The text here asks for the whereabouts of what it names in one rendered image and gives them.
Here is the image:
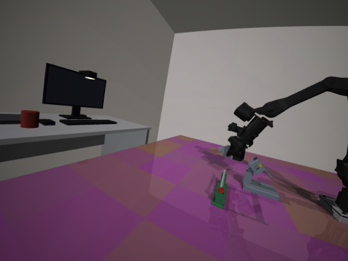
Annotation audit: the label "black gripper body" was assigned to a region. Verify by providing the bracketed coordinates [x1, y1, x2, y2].
[228, 125, 259, 151]

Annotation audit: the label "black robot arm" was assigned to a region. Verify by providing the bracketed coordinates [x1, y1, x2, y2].
[228, 76, 348, 213]

